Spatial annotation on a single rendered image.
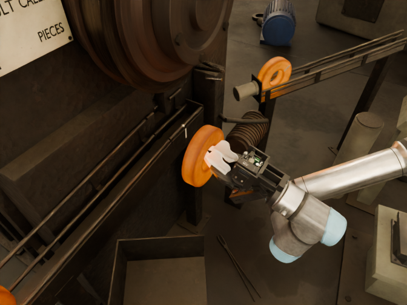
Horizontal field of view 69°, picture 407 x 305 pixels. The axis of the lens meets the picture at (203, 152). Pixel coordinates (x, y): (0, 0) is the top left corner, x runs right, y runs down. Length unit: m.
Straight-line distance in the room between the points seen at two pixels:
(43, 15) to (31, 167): 0.32
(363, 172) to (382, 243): 0.59
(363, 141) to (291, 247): 0.86
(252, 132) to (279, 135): 0.81
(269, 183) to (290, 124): 1.53
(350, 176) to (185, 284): 0.49
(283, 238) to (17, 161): 0.63
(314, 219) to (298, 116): 1.63
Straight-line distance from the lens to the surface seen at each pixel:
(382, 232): 1.40
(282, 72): 1.29
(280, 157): 1.92
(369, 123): 1.48
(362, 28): 3.49
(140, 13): 0.64
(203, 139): 0.67
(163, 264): 0.83
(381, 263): 1.33
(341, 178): 0.82
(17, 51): 0.69
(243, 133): 1.24
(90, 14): 0.65
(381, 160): 0.84
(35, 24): 0.70
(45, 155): 0.76
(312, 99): 2.46
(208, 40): 0.80
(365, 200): 1.83
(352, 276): 1.59
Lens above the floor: 1.36
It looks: 46 degrees down
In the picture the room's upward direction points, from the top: straight up
